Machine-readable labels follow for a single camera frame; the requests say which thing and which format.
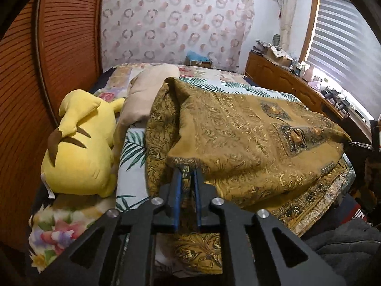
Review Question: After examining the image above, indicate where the golden brown patterned scarf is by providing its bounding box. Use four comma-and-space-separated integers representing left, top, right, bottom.
145, 76, 352, 276

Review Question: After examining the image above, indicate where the palm leaf print sheet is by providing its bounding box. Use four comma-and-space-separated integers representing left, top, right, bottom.
115, 76, 355, 212

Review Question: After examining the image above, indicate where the floral bed blanket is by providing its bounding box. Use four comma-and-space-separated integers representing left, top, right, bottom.
28, 62, 251, 275

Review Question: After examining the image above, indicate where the yellow Pikachu plush toy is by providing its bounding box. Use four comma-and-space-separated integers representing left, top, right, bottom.
41, 89, 124, 198

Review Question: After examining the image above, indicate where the pink bottle on cabinet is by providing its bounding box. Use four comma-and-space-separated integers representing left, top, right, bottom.
304, 65, 315, 82

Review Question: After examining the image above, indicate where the striped window blind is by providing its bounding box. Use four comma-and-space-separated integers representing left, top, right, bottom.
306, 0, 380, 118

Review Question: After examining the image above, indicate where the open cardboard box on cabinet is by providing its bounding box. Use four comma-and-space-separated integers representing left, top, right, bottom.
264, 45, 293, 68

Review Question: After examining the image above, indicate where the wooden sideboard cabinet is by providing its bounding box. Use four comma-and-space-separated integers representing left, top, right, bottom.
245, 52, 371, 144

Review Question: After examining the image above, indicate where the green glass jar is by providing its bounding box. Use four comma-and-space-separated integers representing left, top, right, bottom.
272, 34, 281, 46

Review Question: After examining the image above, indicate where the beige pillow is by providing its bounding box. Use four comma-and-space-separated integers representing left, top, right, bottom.
112, 64, 180, 167

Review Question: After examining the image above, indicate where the cardboard box with blue cloth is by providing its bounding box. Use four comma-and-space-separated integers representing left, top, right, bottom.
185, 51, 212, 68

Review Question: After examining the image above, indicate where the wooden louvered wardrobe door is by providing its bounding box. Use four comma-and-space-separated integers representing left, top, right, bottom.
1, 0, 102, 251

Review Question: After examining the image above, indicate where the patterned sheer curtain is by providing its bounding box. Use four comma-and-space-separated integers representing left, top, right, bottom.
101, 0, 254, 72

